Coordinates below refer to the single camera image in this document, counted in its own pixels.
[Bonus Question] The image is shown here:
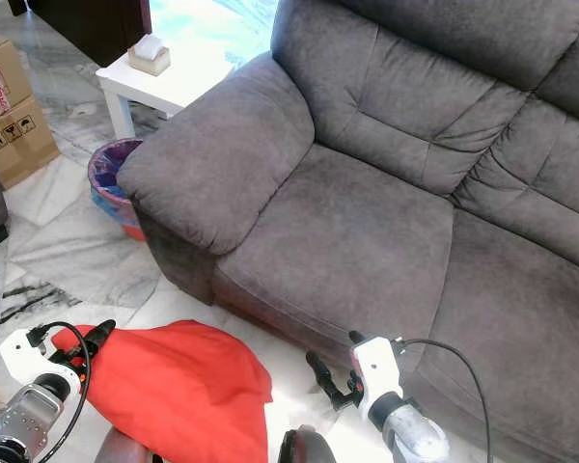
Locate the dark grey fabric sofa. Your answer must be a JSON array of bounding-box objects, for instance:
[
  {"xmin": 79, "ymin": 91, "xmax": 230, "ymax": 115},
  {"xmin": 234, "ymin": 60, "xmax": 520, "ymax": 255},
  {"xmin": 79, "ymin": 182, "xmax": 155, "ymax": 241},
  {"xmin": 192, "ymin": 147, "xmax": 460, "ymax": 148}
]
[{"xmin": 116, "ymin": 0, "xmax": 579, "ymax": 463}]

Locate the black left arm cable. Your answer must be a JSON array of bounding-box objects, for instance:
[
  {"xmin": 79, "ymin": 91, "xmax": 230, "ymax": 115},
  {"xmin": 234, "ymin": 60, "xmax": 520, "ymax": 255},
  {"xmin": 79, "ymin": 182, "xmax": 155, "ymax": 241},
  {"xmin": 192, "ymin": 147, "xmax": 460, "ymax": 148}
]
[{"xmin": 29, "ymin": 321, "xmax": 94, "ymax": 463}]

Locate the dark wooden cabinet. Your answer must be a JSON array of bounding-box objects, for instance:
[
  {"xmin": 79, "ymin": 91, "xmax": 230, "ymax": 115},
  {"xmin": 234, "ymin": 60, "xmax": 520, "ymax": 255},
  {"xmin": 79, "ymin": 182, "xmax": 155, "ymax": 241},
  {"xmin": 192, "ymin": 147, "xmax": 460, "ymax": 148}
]
[{"xmin": 8, "ymin": 0, "xmax": 152, "ymax": 67}]

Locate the robot right leg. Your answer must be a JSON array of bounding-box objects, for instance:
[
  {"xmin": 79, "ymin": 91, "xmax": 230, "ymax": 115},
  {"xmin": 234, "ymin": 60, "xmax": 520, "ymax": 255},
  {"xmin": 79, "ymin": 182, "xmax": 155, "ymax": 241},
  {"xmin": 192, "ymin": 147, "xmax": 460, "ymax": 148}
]
[{"xmin": 278, "ymin": 426, "xmax": 339, "ymax": 463}]

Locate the cardboard box with red tape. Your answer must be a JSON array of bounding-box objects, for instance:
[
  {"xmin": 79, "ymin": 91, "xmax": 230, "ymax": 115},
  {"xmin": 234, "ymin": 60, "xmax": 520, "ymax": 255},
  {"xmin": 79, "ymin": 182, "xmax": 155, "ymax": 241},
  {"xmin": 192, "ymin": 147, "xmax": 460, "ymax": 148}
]
[{"xmin": 0, "ymin": 37, "xmax": 32, "ymax": 124}]

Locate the red pillow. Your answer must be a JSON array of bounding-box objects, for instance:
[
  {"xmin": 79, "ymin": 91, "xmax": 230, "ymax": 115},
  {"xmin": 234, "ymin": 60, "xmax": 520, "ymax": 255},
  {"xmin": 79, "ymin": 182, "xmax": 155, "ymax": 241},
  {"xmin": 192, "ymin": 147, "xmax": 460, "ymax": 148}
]
[{"xmin": 50, "ymin": 320, "xmax": 273, "ymax": 463}]

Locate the cardboard box with black symbols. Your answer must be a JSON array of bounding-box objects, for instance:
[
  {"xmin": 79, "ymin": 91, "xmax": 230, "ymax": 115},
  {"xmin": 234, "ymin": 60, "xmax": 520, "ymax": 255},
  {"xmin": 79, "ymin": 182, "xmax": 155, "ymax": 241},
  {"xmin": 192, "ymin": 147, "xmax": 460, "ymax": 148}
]
[{"xmin": 0, "ymin": 95, "xmax": 61, "ymax": 190}]

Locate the white side table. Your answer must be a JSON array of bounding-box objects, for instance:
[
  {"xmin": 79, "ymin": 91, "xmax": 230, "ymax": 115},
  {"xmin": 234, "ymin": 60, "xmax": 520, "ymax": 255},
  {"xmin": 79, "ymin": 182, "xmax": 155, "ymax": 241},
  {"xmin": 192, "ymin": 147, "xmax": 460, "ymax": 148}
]
[{"xmin": 95, "ymin": 43, "xmax": 233, "ymax": 139}]

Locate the beige tissue box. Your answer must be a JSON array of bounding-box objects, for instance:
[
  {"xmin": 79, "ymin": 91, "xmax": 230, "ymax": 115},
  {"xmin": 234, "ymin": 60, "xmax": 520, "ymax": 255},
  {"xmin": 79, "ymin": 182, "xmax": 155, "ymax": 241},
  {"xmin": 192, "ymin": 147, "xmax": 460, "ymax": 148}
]
[{"xmin": 127, "ymin": 34, "xmax": 172, "ymax": 77}]

